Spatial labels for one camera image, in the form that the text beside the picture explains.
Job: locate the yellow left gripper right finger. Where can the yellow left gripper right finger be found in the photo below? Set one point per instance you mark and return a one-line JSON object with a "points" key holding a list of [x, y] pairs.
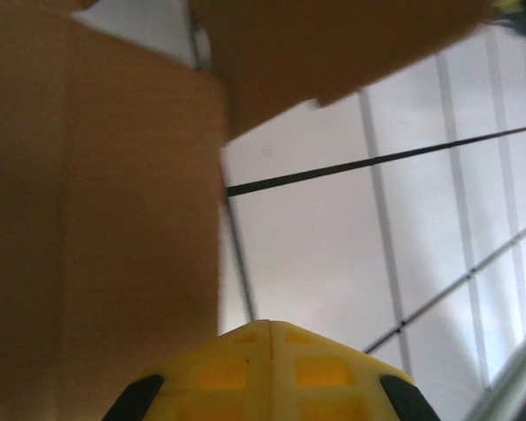
{"points": [[324, 386]]}

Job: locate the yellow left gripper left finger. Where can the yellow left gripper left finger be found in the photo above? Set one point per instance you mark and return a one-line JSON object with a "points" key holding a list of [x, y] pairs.
{"points": [[219, 386]]}

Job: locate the brown cardboard box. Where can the brown cardboard box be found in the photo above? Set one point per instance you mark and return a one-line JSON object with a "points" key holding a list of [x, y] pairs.
{"points": [[105, 197]]}

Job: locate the aluminium rail frame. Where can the aluminium rail frame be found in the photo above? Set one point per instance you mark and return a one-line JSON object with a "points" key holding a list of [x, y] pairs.
{"points": [[517, 377]]}

